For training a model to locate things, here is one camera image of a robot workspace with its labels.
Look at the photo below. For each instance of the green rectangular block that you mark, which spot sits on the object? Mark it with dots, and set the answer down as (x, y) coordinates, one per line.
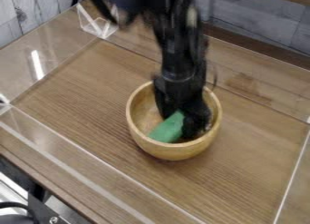
(167, 131)

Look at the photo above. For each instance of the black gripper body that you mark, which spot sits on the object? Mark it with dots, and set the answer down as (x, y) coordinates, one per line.
(186, 91)

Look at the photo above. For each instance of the clear acrylic tray wall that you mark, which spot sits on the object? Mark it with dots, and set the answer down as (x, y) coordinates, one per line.
(65, 83)

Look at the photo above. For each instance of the black metal stand bracket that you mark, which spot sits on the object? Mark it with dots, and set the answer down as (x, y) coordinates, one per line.
(44, 214)

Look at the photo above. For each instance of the clear acrylic corner bracket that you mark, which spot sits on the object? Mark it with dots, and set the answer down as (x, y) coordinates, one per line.
(100, 27)

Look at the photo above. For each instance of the wooden bowl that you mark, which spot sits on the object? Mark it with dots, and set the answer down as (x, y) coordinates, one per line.
(143, 119)

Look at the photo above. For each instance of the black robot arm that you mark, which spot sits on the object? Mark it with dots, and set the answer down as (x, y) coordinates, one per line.
(176, 26)

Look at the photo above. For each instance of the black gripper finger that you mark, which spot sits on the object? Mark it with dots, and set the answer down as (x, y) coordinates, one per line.
(166, 105)
(195, 123)

